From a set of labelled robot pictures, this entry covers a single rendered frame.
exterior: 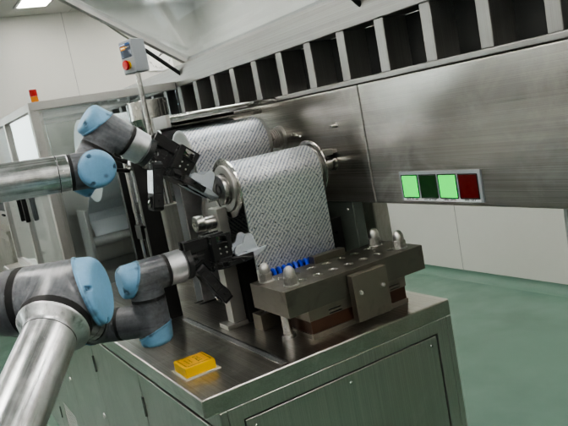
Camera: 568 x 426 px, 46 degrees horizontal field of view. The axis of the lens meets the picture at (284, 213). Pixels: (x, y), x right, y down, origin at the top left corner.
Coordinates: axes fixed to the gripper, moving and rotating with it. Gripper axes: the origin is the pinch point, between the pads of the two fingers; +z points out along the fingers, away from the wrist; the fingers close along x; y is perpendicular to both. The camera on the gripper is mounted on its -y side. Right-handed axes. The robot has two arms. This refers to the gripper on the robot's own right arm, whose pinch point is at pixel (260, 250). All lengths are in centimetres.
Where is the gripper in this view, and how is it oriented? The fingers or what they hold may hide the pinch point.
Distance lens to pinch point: 161.8
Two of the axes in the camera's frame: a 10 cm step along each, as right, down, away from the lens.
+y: -1.8, -9.7, -1.5
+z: 8.4, -2.3, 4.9
